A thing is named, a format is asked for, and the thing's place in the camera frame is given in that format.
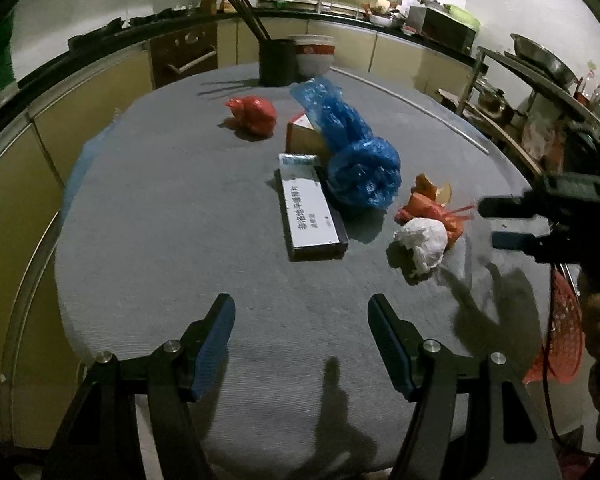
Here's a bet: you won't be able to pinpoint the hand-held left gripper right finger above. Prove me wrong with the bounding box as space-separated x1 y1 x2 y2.
367 293 563 480

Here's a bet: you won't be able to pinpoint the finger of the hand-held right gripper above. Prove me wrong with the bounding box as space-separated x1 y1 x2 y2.
479 194 543 219
491 230 552 262

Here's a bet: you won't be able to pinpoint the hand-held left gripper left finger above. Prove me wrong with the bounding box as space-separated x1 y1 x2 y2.
40 293 237 480

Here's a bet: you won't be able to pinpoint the orange peel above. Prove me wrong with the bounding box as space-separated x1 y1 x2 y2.
412 173 453 206

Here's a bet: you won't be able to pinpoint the orange plastic bag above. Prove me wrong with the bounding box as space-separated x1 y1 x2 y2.
394 191 476 250

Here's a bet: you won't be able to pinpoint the white paper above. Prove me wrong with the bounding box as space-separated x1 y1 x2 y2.
392 217 449 278

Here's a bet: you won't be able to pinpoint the red plastic basket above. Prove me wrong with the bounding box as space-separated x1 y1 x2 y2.
524 266 585 386

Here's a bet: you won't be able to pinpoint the long grey box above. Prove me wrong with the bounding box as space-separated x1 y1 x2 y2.
278 165 350 262

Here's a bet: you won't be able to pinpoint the blue plastic bag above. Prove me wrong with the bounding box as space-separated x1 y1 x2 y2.
289 77 402 211

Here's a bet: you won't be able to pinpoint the small white and blue box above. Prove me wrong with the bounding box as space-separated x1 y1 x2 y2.
278 153 321 169

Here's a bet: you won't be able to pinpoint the red and white medicine box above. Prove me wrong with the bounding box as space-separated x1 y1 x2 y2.
285 112 331 159

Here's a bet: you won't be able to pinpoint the red plastic bag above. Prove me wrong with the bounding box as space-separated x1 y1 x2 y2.
224 95 277 137

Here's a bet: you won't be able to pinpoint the metal cooking pot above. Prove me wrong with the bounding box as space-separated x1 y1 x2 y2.
475 85 517 117

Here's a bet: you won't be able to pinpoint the row of sauce bottles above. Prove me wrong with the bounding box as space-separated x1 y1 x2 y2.
574 60 600 133

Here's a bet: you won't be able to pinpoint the metal shelf rack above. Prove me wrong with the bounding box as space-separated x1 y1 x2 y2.
437 44 600 181

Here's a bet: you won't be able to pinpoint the thin white rod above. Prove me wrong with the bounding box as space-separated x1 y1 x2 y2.
336 69 490 155

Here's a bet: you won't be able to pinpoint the large metal basin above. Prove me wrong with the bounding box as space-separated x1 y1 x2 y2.
510 33 580 85

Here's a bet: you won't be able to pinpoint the silver microwave oven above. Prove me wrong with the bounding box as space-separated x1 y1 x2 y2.
408 5 478 56

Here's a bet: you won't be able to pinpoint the green cloth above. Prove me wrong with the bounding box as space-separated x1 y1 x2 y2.
445 3 481 30

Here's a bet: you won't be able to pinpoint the pile of dishes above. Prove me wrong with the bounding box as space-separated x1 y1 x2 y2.
362 0 412 32

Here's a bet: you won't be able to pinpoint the yellow kitchen cabinets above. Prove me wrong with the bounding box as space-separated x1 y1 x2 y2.
0 14 481 456

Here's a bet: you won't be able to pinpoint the built-in brown oven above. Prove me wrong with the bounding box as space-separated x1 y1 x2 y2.
149 22 219 92

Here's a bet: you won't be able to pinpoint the bundle of dark chopsticks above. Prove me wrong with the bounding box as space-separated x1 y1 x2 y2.
227 0 272 42

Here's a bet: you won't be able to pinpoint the black countertop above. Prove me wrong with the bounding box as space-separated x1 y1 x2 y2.
10 1 483 92

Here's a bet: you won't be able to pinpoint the black gas stove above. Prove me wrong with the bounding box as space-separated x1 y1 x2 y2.
69 6 206 52

